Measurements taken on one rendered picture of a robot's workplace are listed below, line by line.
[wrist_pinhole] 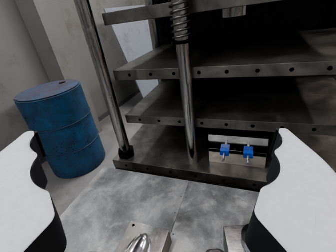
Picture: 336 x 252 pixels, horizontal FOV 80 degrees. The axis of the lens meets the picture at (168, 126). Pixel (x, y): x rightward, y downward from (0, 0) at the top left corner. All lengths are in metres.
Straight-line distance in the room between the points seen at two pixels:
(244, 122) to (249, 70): 0.24
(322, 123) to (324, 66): 0.24
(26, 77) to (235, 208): 2.67
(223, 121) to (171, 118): 0.26
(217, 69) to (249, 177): 0.52
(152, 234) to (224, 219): 0.28
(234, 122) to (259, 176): 0.28
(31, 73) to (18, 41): 0.36
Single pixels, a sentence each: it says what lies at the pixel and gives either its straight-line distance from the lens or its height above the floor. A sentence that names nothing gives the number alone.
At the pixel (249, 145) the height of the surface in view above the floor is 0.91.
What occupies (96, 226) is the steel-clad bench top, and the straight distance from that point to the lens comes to 0.96.
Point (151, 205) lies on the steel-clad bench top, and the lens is 0.94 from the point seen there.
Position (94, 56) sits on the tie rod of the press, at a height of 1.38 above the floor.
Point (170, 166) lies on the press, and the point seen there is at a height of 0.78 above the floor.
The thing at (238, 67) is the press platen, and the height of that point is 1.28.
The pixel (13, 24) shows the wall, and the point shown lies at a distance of 3.01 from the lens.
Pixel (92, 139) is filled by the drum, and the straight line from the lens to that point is 2.47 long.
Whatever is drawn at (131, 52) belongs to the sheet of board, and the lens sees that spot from 3.63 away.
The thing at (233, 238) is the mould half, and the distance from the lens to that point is 0.71.
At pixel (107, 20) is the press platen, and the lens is 1.07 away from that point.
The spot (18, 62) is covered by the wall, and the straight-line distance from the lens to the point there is 2.95.
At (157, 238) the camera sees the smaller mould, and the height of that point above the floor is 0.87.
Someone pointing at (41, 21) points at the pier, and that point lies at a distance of 2.84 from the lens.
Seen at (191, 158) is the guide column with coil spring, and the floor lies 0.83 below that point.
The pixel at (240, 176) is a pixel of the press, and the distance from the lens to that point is 1.05.
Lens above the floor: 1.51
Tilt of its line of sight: 30 degrees down
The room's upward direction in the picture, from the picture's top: 9 degrees counter-clockwise
